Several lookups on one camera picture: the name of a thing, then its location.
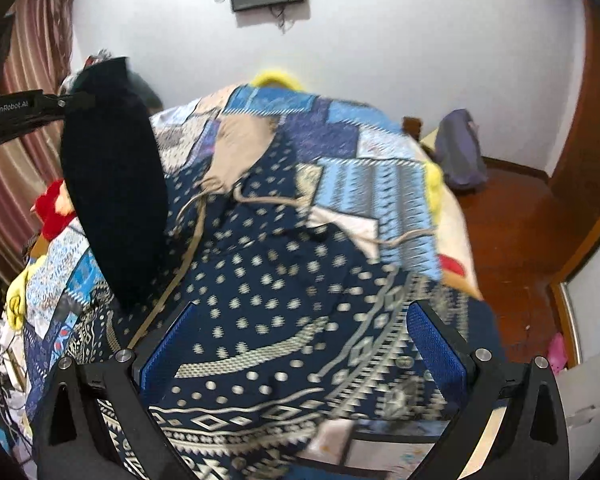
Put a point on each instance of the wooden door frame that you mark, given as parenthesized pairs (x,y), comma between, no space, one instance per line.
(576,179)

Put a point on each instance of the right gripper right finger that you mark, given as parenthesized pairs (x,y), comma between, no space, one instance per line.
(532,441)

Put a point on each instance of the yellow blanket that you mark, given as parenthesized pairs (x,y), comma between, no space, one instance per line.
(276,78)

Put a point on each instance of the navy patterned garment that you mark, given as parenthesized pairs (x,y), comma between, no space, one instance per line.
(296,260)

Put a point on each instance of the pile of clothes basket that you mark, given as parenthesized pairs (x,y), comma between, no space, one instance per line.
(138,84)

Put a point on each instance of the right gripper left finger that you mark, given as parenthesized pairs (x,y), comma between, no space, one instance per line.
(71,440)

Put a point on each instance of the blue patchwork bedspread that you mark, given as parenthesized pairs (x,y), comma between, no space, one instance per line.
(67,282)

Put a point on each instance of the red plush toy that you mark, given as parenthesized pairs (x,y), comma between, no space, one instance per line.
(54,209)

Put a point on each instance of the striped red beige curtain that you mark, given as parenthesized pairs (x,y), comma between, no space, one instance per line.
(35,52)

